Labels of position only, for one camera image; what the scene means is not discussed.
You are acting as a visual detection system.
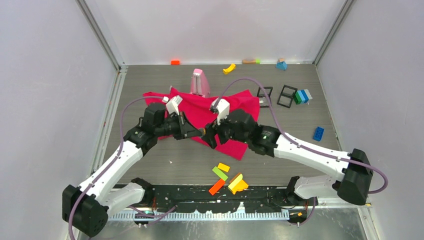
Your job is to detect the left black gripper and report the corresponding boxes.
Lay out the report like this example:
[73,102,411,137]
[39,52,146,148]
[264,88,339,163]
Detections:
[155,111,201,141]

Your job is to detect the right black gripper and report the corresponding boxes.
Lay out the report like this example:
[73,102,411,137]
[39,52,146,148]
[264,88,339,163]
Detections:
[202,109,250,149]

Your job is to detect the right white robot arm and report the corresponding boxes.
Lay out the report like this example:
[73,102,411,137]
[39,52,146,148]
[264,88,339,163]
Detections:
[201,109,374,206]

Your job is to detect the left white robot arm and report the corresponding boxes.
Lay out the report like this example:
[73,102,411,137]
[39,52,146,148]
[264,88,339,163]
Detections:
[62,102,206,240]

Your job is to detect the green rectangular block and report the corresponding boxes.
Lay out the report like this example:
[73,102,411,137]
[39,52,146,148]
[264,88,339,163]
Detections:
[212,166,228,181]

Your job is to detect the pink metronome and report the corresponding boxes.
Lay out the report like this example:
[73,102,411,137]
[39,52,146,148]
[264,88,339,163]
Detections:
[189,68,210,98]

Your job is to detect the orange rectangular block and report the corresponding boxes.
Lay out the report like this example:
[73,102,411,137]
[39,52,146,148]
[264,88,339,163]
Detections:
[208,178,226,196]

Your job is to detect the yellow block pile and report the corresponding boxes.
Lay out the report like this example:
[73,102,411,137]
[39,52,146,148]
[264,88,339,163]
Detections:
[217,163,249,195]

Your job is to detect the yellow curved block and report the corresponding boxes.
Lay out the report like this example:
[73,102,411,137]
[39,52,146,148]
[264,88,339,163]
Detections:
[222,63,236,75]

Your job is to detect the tan wooden block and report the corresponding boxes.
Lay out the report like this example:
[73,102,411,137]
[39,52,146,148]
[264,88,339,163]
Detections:
[242,58,261,64]

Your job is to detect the stacked green blue bricks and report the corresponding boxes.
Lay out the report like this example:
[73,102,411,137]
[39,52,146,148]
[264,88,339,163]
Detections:
[293,89,313,105]

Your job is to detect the blue triangular block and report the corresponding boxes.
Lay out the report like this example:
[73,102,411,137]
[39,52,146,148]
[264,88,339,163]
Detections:
[275,58,288,71]

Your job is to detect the blue lego brick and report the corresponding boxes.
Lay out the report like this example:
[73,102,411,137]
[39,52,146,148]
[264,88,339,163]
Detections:
[312,126,325,142]

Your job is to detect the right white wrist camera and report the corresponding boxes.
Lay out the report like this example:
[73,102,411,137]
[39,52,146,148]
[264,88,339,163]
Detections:
[210,98,230,125]

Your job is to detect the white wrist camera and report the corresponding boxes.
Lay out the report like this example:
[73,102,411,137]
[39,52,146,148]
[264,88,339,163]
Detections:
[210,98,230,125]
[162,95,183,116]

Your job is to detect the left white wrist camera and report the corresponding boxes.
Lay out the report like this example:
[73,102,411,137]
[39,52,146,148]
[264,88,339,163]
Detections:
[162,95,183,116]

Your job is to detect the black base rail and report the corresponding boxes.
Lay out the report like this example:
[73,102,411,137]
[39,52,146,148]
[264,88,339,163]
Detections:
[132,183,314,215]

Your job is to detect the left black display frame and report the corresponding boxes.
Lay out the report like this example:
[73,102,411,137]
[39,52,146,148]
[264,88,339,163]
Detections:
[256,86,273,108]

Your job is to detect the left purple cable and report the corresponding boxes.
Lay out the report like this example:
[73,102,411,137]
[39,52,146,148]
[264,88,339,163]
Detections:
[67,96,170,240]

